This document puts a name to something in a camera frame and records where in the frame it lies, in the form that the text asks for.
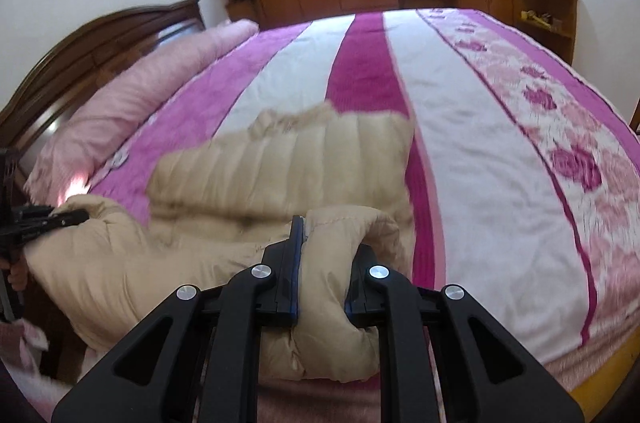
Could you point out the wooden chair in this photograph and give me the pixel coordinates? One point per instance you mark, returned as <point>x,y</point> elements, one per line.
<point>635,120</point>

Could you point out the white electric blanket controller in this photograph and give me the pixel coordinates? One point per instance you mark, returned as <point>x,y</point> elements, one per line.
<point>119,159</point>

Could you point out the beige quilted down jacket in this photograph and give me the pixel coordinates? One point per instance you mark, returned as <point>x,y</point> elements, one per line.
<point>214,210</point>

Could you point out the left hand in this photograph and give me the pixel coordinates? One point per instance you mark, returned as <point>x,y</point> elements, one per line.
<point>17,273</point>

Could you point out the purple floral bed blanket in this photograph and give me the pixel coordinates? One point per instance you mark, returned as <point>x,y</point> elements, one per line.
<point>524,180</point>

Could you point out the pink rolled quilt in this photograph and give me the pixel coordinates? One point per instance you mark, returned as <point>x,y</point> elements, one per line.
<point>100,126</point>

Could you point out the yellow items on shelf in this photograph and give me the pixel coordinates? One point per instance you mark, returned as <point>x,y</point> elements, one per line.
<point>544,20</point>

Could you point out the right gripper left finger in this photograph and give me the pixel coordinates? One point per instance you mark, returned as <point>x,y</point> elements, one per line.
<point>196,356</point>

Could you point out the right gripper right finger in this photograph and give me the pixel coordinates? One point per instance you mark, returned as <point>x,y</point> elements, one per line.
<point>443,357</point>

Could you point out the dark wooden headboard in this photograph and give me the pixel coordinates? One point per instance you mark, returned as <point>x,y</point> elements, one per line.
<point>84,61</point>

